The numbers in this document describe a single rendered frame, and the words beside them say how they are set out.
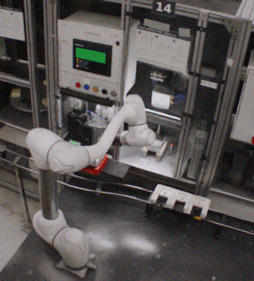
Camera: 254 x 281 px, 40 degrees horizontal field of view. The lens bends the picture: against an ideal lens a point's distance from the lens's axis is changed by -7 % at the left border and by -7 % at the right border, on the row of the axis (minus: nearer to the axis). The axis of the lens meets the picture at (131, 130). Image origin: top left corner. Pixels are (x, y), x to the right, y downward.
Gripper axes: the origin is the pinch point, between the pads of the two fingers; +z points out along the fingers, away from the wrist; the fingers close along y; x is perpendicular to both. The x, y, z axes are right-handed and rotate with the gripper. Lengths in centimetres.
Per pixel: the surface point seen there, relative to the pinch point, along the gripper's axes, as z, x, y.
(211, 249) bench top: -54, 30, -77
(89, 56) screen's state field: -15, -23, 47
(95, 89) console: -7.2, -16.4, 26.8
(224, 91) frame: -78, -30, -1
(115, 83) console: -19.9, -20.5, 24.8
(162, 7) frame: -65, -41, 52
